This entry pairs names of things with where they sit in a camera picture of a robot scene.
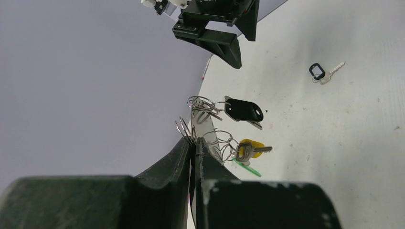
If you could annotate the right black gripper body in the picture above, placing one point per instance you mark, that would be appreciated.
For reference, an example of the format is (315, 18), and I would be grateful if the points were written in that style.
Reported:
(204, 11)

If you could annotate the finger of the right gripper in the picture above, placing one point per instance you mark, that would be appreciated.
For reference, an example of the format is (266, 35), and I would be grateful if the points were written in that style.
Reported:
(222, 44)
(247, 22)

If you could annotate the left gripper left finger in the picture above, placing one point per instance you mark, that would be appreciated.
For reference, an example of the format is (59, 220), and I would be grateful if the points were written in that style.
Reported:
(154, 199)

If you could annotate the green key tag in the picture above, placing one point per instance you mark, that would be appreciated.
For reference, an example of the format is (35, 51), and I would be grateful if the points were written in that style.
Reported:
(247, 167)

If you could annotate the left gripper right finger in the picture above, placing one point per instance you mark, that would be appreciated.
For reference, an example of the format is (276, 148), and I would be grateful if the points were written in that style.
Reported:
(222, 201)

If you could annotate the silver key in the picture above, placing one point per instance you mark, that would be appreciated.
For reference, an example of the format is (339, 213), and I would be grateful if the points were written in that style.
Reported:
(253, 151)

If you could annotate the yellow key tag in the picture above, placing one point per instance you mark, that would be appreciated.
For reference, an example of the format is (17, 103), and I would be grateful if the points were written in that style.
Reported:
(250, 148)

